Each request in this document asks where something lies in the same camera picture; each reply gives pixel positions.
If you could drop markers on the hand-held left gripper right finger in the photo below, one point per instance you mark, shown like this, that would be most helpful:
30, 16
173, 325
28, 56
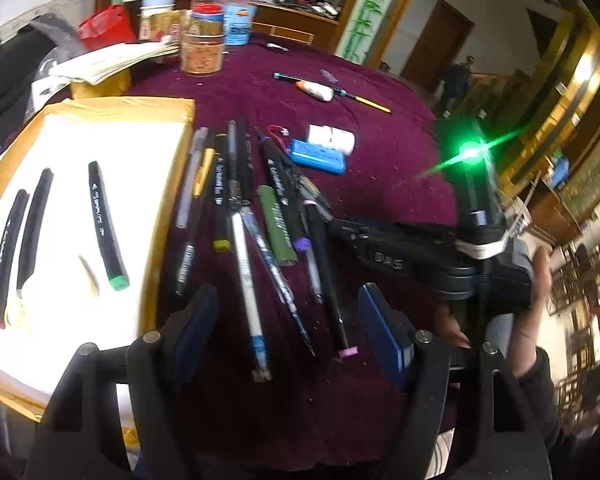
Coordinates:
380, 337

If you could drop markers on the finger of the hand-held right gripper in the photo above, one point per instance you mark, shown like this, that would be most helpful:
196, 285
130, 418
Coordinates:
380, 234

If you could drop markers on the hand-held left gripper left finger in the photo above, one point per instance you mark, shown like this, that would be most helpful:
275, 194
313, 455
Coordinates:
195, 330

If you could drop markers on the pile of pens and markers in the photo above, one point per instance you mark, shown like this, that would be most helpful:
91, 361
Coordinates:
247, 285

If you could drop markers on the blue battery pack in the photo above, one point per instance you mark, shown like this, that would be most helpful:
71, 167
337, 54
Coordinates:
317, 156

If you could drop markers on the black marker green cap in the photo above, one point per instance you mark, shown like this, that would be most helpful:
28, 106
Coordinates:
105, 225

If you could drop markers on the plain black marker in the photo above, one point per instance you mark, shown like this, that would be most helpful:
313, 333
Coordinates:
32, 225

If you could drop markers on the black marker red cap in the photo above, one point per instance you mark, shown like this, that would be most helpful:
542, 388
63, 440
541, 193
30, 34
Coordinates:
7, 260

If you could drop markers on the golden cardboard box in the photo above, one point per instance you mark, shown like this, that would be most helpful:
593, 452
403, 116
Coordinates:
95, 110

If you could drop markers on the person's right forearm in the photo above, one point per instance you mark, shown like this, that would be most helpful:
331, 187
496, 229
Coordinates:
542, 400

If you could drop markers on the person's right hand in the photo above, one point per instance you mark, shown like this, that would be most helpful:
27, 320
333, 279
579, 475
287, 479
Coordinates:
537, 300

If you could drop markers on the purple velvet tablecloth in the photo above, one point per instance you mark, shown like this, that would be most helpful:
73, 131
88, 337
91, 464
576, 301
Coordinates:
390, 180

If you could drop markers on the white pill bottle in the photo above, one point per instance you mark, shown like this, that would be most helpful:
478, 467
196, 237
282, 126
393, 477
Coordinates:
331, 138

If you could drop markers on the black and yellow pen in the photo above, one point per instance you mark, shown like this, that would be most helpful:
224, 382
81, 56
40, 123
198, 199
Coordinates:
370, 104

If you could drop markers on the wooden chairs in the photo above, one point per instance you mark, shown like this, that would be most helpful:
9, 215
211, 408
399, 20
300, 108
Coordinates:
587, 305

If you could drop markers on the small white bottle orange cap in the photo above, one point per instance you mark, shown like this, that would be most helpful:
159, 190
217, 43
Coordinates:
316, 90

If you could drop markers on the cream curved item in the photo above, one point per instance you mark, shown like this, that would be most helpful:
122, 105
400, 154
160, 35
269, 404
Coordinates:
35, 300

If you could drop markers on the brown wooden door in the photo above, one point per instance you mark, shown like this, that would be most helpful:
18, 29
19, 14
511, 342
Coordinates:
430, 45

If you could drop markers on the small blue plastic scrap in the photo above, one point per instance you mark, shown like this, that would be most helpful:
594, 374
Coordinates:
328, 76

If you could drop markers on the small metal clip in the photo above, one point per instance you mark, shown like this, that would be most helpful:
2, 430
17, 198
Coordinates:
277, 46

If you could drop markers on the wooden cabinet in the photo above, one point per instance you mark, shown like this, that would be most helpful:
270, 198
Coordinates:
300, 20

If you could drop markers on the assorted small tools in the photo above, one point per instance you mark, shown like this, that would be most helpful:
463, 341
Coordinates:
305, 5

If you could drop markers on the clear jar orange contents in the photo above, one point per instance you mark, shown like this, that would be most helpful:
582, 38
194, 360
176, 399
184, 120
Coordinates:
202, 55

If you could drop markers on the large clear jar blue label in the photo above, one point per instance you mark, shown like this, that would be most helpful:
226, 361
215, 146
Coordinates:
237, 12

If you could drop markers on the jar with red lid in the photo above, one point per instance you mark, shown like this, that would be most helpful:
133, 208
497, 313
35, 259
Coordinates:
206, 19

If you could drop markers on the stack of papers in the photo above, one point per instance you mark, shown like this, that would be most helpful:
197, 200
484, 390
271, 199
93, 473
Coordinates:
115, 60

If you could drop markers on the black bag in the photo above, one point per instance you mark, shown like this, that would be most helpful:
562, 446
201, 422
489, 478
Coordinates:
10, 85

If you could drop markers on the printed carton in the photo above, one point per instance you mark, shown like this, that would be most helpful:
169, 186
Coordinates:
155, 25

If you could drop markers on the red bag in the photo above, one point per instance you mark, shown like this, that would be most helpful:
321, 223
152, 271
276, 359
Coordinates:
105, 27

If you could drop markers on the bamboo wall scroll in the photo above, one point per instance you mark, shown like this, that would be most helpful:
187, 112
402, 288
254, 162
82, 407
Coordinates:
367, 15

